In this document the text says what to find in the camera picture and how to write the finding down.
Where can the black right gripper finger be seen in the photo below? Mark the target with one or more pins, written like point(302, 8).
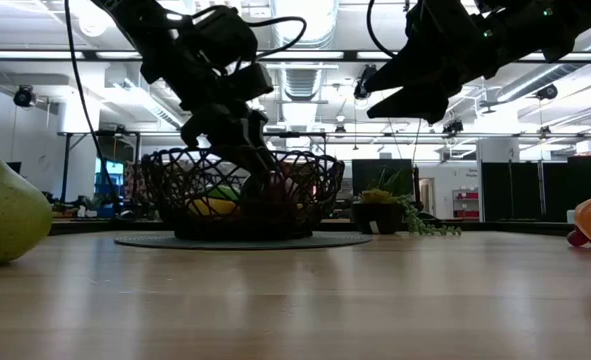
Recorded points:
point(420, 106)
point(415, 70)

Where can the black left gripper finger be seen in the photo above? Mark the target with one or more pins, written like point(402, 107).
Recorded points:
point(255, 160)

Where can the round red pomegranate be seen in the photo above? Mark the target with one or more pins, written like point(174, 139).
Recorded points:
point(282, 187)

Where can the green apple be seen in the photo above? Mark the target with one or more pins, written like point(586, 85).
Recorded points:
point(225, 192)

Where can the yellow banana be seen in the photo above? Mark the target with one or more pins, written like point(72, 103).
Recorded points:
point(212, 206)

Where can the purple grape bunch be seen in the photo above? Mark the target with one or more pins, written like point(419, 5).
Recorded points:
point(576, 238)

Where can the green pear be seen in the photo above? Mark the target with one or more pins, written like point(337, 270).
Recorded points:
point(5, 215)

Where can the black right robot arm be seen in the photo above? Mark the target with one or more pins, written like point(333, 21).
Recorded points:
point(525, 25)

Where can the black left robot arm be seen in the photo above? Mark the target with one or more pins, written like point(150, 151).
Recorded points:
point(140, 30)

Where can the black ceiling spotlight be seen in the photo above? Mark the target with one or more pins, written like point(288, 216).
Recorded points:
point(362, 75)
point(546, 91)
point(24, 96)
point(454, 126)

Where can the black computer monitor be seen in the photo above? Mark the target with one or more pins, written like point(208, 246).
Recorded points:
point(380, 175)

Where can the wooden door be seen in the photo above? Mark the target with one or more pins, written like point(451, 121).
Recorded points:
point(426, 195)

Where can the red storage shelf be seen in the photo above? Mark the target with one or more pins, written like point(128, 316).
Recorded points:
point(466, 202)

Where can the round grey placemat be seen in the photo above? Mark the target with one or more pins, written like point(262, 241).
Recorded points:
point(325, 241)

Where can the potted succulent plant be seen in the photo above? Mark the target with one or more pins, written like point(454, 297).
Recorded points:
point(380, 210)

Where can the blue-lit monitor screen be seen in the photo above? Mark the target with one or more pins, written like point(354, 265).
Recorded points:
point(116, 170)

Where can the silver ceiling air duct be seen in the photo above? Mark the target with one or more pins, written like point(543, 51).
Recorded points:
point(320, 20)

